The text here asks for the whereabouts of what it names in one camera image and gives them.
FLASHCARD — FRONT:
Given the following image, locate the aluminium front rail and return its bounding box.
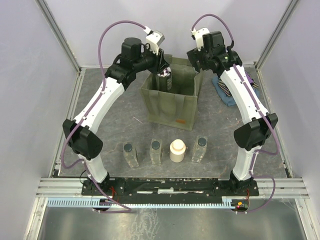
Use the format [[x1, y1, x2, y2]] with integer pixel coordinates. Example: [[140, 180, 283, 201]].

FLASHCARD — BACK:
[[35, 178, 310, 199]]

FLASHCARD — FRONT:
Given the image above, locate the right clear square bottle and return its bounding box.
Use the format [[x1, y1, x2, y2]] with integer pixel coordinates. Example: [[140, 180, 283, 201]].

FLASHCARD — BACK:
[[191, 135, 208, 163]]

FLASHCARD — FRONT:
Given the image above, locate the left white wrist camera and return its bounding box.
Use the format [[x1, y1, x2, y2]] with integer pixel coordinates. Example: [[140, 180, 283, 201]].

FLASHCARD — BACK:
[[144, 26, 165, 55]]

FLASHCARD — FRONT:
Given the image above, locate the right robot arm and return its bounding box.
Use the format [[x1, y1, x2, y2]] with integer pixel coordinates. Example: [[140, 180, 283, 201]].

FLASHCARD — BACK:
[[187, 28, 278, 196]]

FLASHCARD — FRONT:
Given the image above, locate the black white striped cloth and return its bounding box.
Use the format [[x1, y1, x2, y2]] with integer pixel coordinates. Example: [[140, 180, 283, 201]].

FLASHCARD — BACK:
[[217, 71, 259, 97]]

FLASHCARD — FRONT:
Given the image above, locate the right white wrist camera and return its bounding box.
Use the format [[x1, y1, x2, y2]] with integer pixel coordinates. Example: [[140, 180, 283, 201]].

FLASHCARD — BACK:
[[191, 27, 210, 52]]

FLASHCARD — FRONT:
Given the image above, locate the blue slotted cable duct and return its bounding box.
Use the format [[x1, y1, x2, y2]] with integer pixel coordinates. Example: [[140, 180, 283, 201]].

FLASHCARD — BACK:
[[47, 194, 246, 209]]

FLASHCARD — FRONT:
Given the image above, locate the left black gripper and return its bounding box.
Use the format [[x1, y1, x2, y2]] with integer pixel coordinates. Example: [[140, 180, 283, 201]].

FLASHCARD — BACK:
[[133, 43, 170, 75]]

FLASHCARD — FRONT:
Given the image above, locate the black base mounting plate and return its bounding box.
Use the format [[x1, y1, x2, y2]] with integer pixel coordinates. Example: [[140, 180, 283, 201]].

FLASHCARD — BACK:
[[81, 176, 259, 204]]

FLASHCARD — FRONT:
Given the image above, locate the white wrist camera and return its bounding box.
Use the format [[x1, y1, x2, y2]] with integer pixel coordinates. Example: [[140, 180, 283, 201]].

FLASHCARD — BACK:
[[191, 27, 210, 52], [144, 26, 165, 55]]

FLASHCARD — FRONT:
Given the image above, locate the cream cylindrical jar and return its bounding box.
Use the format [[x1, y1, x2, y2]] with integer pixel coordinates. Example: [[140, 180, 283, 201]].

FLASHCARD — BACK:
[[169, 139, 186, 163]]

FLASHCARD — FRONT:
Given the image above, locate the blue folded cloth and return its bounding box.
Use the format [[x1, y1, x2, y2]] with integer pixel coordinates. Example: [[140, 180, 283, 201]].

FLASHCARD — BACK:
[[212, 76, 260, 107]]

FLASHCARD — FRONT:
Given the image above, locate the purple folded cloth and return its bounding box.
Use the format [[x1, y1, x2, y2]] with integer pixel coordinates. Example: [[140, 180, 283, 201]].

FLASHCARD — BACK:
[[246, 73, 254, 84]]

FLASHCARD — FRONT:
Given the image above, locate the middle clear square bottle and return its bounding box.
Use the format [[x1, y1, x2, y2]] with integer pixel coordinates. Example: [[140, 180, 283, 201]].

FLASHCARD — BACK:
[[149, 138, 163, 166]]

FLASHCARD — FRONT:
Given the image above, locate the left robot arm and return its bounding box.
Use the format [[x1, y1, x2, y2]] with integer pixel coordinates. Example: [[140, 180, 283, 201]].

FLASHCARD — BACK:
[[62, 32, 169, 195]]

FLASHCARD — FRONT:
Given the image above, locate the clear square bottle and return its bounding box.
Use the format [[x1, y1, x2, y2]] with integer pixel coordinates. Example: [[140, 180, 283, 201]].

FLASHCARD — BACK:
[[149, 138, 163, 166], [123, 141, 139, 168], [191, 135, 208, 163]]

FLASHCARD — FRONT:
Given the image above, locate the left clear square bottle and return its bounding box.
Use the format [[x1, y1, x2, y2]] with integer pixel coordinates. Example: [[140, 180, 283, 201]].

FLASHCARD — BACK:
[[123, 141, 139, 168]]

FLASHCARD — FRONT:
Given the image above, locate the green canvas bag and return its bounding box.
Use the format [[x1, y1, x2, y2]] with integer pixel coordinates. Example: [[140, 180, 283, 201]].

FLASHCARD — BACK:
[[140, 54, 204, 131]]

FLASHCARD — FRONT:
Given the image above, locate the chrome dome clear bottle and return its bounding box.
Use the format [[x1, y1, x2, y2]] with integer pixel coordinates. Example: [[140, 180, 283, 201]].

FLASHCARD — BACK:
[[155, 67, 172, 92]]

